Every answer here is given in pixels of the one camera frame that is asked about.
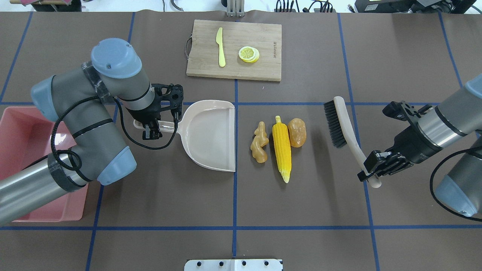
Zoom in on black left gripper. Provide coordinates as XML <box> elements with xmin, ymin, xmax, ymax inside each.
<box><xmin>127</xmin><ymin>98</ymin><xmax>162</xmax><ymax>140</ymax></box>

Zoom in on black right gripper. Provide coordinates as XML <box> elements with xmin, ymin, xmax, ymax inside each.
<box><xmin>357</xmin><ymin>126</ymin><xmax>442</xmax><ymax>182</ymax></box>

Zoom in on beige hand brush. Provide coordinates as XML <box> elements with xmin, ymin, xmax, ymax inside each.
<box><xmin>324</xmin><ymin>96</ymin><xmax>368</xmax><ymax>176</ymax></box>

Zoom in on beige dustpan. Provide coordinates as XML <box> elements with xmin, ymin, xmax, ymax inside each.
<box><xmin>133</xmin><ymin>99</ymin><xmax>236</xmax><ymax>173</ymax></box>

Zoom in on brown toy potato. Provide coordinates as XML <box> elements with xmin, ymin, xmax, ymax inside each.
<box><xmin>288</xmin><ymin>118</ymin><xmax>307</xmax><ymax>148</ymax></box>

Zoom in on yellow toy corn cob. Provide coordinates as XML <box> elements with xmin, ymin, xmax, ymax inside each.
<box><xmin>272</xmin><ymin>115</ymin><xmax>291</xmax><ymax>183</ymax></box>

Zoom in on tan toy ginger root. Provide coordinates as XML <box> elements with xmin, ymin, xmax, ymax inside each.
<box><xmin>250</xmin><ymin>121</ymin><xmax>269</xmax><ymax>163</ymax></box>

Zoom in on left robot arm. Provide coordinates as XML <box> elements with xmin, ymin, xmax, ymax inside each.
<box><xmin>0</xmin><ymin>38</ymin><xmax>160</xmax><ymax>225</ymax></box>

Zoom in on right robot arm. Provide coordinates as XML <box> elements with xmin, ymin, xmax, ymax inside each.
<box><xmin>357</xmin><ymin>75</ymin><xmax>482</xmax><ymax>222</ymax></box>

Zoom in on pink plastic bin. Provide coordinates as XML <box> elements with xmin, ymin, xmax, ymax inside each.
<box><xmin>0</xmin><ymin>106</ymin><xmax>89</xmax><ymax>222</ymax></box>

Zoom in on wooden cutting board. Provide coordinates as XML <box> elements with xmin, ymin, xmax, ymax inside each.
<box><xmin>186</xmin><ymin>19</ymin><xmax>282</xmax><ymax>82</ymax></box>

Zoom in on yellow plastic knife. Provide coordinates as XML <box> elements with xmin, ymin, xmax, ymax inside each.
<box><xmin>215</xmin><ymin>27</ymin><xmax>226</xmax><ymax>67</ymax></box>

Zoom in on yellow lemon slices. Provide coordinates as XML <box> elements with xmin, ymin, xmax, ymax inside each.
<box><xmin>238</xmin><ymin>46</ymin><xmax>260</xmax><ymax>63</ymax></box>

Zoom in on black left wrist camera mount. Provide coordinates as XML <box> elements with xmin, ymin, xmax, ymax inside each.
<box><xmin>151</xmin><ymin>84</ymin><xmax>184</xmax><ymax>120</ymax></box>

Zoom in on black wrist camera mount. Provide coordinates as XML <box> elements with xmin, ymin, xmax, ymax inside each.
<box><xmin>151</xmin><ymin>84</ymin><xmax>184</xmax><ymax>120</ymax></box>
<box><xmin>382</xmin><ymin>101</ymin><xmax>434</xmax><ymax>125</ymax></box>

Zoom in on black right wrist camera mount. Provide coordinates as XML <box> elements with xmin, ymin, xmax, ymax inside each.
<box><xmin>382</xmin><ymin>101</ymin><xmax>434</xmax><ymax>125</ymax></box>

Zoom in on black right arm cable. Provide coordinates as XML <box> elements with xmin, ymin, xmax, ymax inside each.
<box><xmin>429</xmin><ymin>146</ymin><xmax>482</xmax><ymax>222</ymax></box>

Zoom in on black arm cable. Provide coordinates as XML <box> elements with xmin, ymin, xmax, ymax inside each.
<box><xmin>50</xmin><ymin>96</ymin><xmax>179</xmax><ymax>183</ymax></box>
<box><xmin>429</xmin><ymin>146</ymin><xmax>482</xmax><ymax>222</ymax></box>

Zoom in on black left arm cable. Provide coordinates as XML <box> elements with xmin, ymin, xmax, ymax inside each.
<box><xmin>50</xmin><ymin>96</ymin><xmax>179</xmax><ymax>183</ymax></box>

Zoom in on aluminium frame post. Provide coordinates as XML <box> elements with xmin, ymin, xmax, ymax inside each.
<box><xmin>226</xmin><ymin>0</ymin><xmax>245</xmax><ymax>17</ymax></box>

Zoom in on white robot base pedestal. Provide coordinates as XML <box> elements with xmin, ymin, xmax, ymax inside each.
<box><xmin>184</xmin><ymin>259</ymin><xmax>284</xmax><ymax>271</ymax></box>

